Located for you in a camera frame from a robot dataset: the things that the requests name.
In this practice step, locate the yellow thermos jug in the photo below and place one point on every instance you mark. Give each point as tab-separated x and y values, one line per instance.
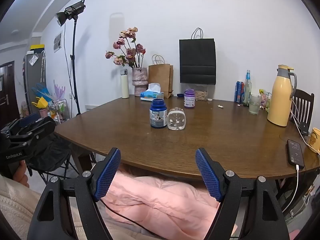
278	100

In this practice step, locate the person's left hand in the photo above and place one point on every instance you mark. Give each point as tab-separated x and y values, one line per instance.
21	175

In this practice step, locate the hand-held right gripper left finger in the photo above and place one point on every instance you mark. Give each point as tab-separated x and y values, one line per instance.
108	177

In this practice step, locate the black studio light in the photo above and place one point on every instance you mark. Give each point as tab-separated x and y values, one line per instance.
71	11

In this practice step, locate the blue tissue box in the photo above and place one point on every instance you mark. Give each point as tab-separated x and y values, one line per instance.
151	95

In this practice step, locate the yellow mug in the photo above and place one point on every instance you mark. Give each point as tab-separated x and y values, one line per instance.
315	140

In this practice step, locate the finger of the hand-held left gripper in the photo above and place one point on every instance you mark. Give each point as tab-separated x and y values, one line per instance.
26	121
37	131

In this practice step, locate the dried pink flowers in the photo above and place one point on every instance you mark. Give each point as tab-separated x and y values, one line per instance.
130	52

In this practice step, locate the yellow box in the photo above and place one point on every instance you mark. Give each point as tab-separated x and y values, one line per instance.
37	47

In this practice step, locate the black smartphone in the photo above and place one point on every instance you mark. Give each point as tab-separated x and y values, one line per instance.
295	153

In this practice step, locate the person's left forearm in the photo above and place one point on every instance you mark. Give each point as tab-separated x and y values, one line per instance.
15	205

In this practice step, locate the black light stand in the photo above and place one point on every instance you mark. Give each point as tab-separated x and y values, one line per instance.
74	67

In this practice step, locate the purple supplement bottle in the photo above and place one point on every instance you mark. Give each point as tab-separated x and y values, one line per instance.
189	100

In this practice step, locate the dark wooden chair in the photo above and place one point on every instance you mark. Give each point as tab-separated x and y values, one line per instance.
303	105

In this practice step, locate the white wall outlet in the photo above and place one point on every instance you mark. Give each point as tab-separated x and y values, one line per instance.
91	107

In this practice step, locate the clear snack container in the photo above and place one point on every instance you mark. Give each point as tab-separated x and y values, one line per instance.
201	93

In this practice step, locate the clear glass bottle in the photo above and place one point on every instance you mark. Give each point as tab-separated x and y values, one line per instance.
247	90

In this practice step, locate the grey refrigerator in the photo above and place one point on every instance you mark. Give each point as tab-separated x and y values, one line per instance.
33	80

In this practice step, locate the clear plastic cup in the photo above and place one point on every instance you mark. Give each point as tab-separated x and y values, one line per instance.
177	119

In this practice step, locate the small blue lid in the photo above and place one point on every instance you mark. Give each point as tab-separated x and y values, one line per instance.
180	95

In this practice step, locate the white rolling cart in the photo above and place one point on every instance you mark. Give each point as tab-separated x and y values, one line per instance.
58	111

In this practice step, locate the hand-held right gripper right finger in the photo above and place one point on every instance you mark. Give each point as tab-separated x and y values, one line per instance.
209	178

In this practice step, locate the pink ceramic vase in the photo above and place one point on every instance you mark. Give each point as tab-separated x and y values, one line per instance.
139	82

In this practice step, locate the wall picture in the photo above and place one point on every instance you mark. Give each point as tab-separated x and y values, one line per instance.
58	42

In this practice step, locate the purple plastic rack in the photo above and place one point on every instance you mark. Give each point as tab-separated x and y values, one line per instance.
59	91

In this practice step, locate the blue and yellow dustpans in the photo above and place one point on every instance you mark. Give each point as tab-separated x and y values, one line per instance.
42	97

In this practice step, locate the brown paper bag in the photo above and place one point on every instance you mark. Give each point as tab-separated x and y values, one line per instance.
160	77

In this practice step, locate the blue supplement bottle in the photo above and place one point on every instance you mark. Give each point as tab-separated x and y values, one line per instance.
158	116

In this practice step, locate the black folding chair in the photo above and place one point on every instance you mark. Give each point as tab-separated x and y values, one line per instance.
50	152

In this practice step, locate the drinking glass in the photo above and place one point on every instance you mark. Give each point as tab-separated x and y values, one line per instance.
254	106

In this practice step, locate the colourful snack packets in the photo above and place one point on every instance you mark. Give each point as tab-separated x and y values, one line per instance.
265	100

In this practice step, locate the black power adapter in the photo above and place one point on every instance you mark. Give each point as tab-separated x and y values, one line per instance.
304	128

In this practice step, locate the black paper bag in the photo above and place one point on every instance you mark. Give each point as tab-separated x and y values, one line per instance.
197	60

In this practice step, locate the blue drink can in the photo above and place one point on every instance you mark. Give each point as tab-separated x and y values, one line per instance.
238	92

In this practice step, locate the white thermos bottle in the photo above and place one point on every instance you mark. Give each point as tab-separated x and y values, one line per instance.
124	85

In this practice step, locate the dark wooden door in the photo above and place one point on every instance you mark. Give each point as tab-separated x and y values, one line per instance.
7	92

